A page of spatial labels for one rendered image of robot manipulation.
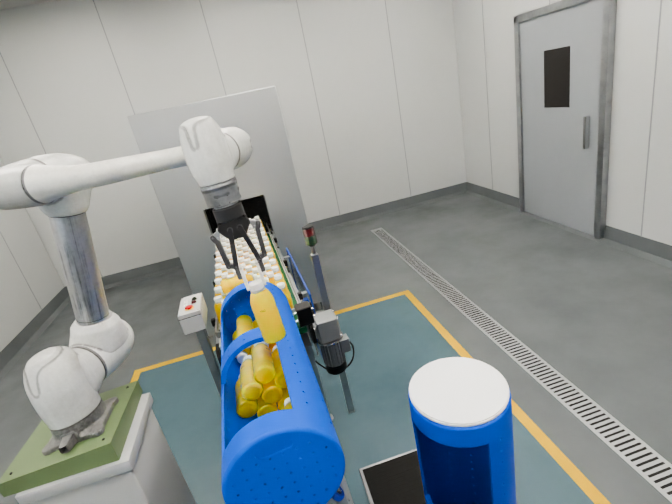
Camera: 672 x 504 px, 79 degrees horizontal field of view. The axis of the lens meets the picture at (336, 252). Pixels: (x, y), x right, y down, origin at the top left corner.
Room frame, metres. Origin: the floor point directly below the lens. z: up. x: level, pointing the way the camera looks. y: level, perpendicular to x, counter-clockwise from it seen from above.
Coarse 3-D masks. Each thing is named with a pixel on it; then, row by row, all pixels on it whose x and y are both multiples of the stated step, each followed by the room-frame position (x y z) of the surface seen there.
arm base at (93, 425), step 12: (96, 408) 1.08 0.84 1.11; (108, 408) 1.12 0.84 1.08; (84, 420) 1.03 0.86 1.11; (96, 420) 1.05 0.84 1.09; (60, 432) 1.01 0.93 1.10; (72, 432) 1.00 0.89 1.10; (84, 432) 1.02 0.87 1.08; (96, 432) 1.01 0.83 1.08; (48, 444) 1.01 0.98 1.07; (60, 444) 0.97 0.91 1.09; (72, 444) 0.98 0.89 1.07
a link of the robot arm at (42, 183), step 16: (224, 128) 1.14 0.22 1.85; (240, 144) 1.10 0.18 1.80; (112, 160) 1.10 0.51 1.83; (128, 160) 1.10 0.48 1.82; (144, 160) 1.12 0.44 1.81; (160, 160) 1.13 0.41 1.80; (176, 160) 1.15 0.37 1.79; (240, 160) 1.10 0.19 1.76; (32, 176) 1.06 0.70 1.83; (48, 176) 1.06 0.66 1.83; (64, 176) 1.06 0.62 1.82; (80, 176) 1.06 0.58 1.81; (96, 176) 1.06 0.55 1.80; (112, 176) 1.08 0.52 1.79; (128, 176) 1.10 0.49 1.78; (32, 192) 1.06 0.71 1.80; (48, 192) 1.06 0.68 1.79; (64, 192) 1.07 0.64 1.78
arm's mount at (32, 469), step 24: (120, 408) 1.12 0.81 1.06; (48, 432) 1.10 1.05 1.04; (120, 432) 1.03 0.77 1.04; (24, 456) 1.01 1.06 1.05; (48, 456) 0.97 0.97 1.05; (72, 456) 0.94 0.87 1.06; (96, 456) 0.95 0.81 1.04; (120, 456) 0.97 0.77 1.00; (0, 480) 0.93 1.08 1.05; (24, 480) 0.92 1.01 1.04; (48, 480) 0.93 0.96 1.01
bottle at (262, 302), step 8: (264, 288) 1.00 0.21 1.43; (256, 296) 0.98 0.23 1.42; (264, 296) 0.98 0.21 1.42; (272, 296) 1.01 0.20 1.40; (256, 304) 0.98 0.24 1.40; (264, 304) 0.98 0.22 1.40; (272, 304) 0.99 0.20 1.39; (256, 312) 0.98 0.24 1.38; (264, 312) 0.97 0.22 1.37; (272, 312) 0.98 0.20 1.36; (256, 320) 0.99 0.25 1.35; (264, 320) 0.97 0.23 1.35; (272, 320) 0.98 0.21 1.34; (280, 320) 1.00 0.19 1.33; (264, 328) 0.97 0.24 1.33; (272, 328) 0.97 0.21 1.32; (280, 328) 0.99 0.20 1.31; (264, 336) 0.98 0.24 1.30; (272, 336) 0.97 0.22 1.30; (280, 336) 0.98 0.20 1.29
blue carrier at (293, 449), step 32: (224, 320) 1.51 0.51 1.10; (288, 320) 1.26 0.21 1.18; (224, 352) 1.27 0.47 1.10; (288, 352) 1.02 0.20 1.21; (224, 384) 1.07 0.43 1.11; (288, 384) 0.86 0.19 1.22; (224, 416) 0.91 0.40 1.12; (256, 416) 1.05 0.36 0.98; (288, 416) 0.73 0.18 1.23; (320, 416) 0.77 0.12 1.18; (224, 448) 0.80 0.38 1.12; (256, 448) 0.68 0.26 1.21; (288, 448) 0.69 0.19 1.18; (320, 448) 0.70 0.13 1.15; (224, 480) 0.66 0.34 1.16; (256, 480) 0.67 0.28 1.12; (288, 480) 0.69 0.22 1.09; (320, 480) 0.70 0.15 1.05
